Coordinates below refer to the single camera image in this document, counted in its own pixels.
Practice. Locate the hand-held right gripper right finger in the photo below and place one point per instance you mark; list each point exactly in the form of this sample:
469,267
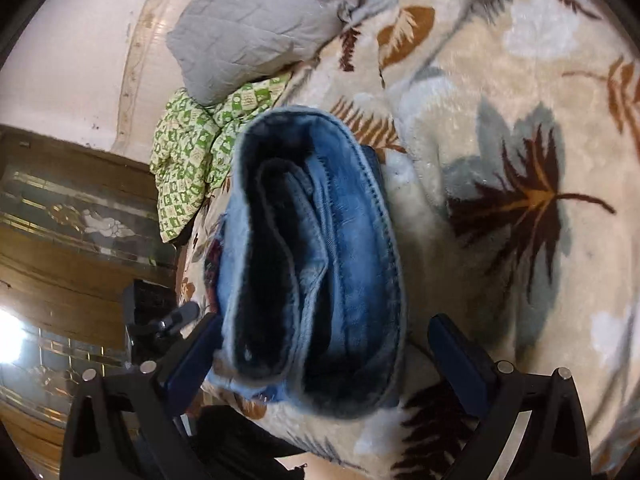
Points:
460,360

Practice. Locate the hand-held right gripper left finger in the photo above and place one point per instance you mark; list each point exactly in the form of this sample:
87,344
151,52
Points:
192,360

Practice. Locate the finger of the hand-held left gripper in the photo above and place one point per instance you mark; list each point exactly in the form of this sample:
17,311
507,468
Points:
182,315

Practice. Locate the blue denim pants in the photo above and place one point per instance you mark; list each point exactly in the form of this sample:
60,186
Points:
350,260

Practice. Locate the black cloth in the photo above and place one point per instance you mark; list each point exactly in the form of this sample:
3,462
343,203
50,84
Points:
240,445

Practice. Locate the wooden headboard with glass inlay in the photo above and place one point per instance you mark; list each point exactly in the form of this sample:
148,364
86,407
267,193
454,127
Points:
50,270

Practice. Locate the green patterned cloth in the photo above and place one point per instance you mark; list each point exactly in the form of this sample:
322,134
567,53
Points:
185,160

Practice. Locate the leaf print fleece blanket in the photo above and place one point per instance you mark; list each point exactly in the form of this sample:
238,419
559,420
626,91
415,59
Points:
500,85

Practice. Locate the grey quilted pillow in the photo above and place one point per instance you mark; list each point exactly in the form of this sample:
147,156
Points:
260,20

